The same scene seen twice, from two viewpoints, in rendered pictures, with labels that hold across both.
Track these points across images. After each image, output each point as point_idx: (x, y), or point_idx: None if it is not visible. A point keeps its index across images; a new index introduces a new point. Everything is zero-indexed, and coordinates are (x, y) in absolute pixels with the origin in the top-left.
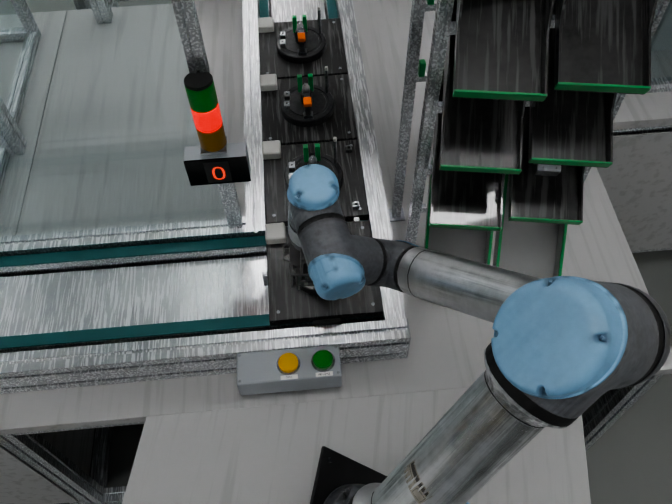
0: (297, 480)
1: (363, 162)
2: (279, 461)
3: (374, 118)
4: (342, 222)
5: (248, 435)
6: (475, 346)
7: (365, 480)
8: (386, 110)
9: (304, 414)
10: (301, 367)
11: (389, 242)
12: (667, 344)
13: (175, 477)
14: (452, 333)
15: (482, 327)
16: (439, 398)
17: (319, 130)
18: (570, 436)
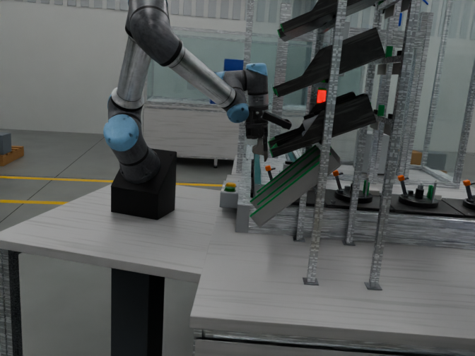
0: (179, 206)
1: (374, 211)
2: (190, 205)
3: (447, 249)
4: (242, 73)
5: (206, 202)
6: (237, 248)
7: (161, 172)
8: (461, 254)
9: (210, 210)
10: None
11: (239, 92)
12: (136, 13)
13: (194, 192)
14: (249, 244)
15: (251, 252)
16: (206, 235)
17: (397, 203)
18: (160, 262)
